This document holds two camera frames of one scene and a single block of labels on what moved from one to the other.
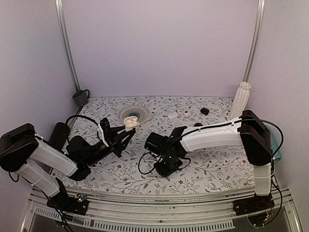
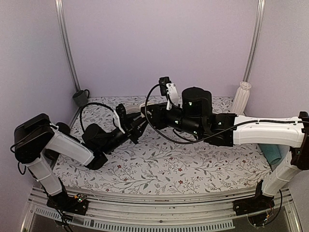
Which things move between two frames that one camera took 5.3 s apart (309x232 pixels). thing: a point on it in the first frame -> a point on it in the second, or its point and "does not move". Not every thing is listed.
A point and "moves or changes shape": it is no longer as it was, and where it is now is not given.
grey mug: (80, 97) does not move
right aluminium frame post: (255, 42) does not move
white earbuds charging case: (130, 123) moves or changes shape
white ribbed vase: (240, 100) does not move
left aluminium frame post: (64, 33) does not move
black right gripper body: (169, 166) -> (191, 125)
